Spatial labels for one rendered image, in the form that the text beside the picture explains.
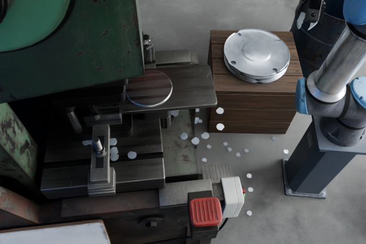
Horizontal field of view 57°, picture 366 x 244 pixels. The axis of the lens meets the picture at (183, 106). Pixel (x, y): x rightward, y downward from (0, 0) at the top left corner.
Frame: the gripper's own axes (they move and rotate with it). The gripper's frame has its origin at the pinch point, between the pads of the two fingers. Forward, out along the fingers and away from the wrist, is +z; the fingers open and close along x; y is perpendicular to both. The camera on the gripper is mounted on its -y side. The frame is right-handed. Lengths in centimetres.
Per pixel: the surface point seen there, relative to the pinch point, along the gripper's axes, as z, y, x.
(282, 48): 17.3, 4.7, 4.1
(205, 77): -22, -51, 33
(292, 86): 21.6, -12.9, -1.6
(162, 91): -22, -59, 44
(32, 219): -5, -92, 70
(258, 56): 16.6, -2.9, 14.7
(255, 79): 19.7, -13.6, 14.8
